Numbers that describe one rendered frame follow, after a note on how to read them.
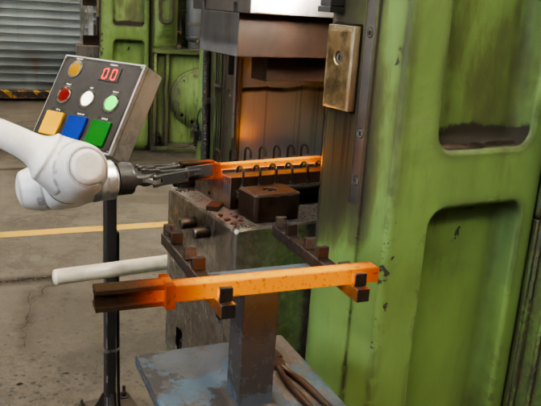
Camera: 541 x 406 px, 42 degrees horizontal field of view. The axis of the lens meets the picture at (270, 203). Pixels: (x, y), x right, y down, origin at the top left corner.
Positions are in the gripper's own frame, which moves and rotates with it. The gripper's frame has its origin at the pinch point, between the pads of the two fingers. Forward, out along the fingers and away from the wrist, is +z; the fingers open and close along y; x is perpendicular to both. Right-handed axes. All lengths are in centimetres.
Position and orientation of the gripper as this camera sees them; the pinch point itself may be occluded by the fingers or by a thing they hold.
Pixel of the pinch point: (197, 170)
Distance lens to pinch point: 168.2
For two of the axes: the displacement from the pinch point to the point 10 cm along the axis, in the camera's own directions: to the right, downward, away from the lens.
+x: 0.3, -9.6, -2.9
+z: 8.7, -1.2, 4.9
